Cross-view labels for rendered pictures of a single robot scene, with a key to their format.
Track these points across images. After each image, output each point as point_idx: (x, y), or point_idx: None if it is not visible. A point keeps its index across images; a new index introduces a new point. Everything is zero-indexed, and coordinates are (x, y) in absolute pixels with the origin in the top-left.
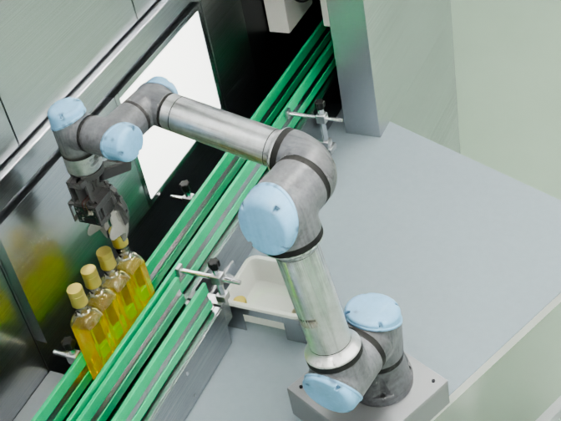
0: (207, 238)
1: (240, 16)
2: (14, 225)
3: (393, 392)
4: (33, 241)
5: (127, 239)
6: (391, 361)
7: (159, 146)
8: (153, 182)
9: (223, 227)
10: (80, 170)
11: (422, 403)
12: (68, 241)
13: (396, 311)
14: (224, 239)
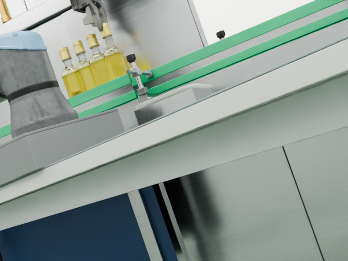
0: (194, 66)
1: None
2: (74, 15)
3: (11, 127)
4: (87, 31)
5: (106, 32)
6: (5, 89)
7: (223, 6)
8: (213, 32)
9: (218, 64)
10: None
11: (4, 143)
12: (116, 42)
13: (2, 34)
14: (213, 73)
